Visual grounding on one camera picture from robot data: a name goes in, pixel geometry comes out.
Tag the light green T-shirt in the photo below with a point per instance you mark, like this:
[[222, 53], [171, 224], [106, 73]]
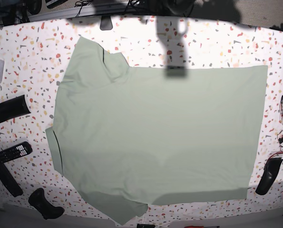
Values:
[[127, 137]]

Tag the small black box bottom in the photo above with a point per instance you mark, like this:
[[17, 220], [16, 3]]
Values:
[[145, 226]]

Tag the black TV remote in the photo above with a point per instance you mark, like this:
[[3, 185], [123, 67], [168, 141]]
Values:
[[15, 152]]

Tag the black cylindrical speaker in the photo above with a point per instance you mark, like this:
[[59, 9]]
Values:
[[13, 108]]

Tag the long black bar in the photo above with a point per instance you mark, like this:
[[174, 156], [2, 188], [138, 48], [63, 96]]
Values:
[[9, 182]]

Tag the black camera stand base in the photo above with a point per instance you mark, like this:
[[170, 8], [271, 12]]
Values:
[[106, 23]]

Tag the red handled screwdriver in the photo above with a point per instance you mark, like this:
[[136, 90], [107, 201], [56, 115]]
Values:
[[202, 227]]

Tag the black curved handle right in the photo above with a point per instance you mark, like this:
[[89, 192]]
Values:
[[271, 170]]

